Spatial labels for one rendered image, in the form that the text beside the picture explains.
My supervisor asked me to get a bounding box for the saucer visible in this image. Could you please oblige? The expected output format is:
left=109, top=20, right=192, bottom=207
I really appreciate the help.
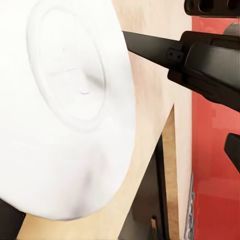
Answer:
left=0, top=0, right=136, bottom=221

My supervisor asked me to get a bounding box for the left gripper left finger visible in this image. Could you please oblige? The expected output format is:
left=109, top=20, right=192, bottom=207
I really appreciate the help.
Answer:
left=0, top=199, right=27, bottom=240

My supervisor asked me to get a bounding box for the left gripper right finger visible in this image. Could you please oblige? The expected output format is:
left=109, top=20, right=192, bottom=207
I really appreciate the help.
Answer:
left=223, top=133, right=240, bottom=173

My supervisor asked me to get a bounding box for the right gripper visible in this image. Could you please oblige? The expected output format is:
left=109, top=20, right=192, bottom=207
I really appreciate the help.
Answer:
left=122, top=30, right=240, bottom=112

